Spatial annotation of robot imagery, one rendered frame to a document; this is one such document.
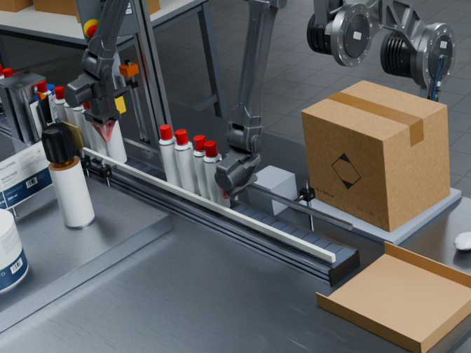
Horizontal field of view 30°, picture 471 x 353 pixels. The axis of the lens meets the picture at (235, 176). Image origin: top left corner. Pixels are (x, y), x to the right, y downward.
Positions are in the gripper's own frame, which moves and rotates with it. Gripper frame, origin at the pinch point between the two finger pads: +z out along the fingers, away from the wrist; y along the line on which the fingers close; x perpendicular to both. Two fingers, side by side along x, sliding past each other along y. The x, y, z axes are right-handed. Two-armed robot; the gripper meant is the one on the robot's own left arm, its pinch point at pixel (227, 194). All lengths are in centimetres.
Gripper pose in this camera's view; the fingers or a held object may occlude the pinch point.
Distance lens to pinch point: 239.7
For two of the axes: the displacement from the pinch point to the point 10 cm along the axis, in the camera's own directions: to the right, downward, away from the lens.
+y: -7.3, 4.2, -5.4
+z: -3.1, 5.1, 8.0
